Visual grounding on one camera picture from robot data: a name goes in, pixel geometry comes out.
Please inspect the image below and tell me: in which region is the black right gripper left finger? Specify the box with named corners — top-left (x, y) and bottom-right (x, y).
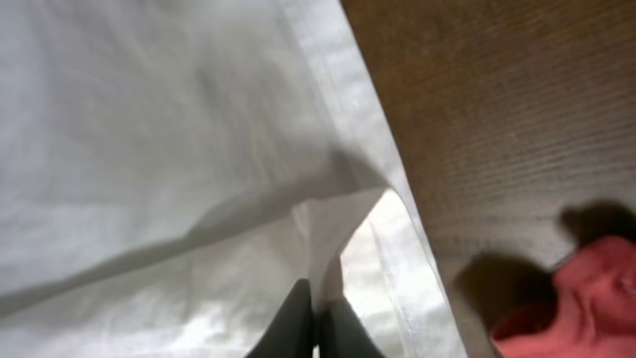
top-left (246, 279), bottom-right (314, 358)

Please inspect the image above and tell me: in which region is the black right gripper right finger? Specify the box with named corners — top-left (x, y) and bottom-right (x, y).
top-left (317, 298), bottom-right (385, 358)

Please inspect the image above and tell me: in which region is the white t-shirt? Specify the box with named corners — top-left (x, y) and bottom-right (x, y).
top-left (1, 1), bottom-right (466, 357)

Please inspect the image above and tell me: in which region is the red t-shirt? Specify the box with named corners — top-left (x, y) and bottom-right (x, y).
top-left (491, 237), bottom-right (635, 358)

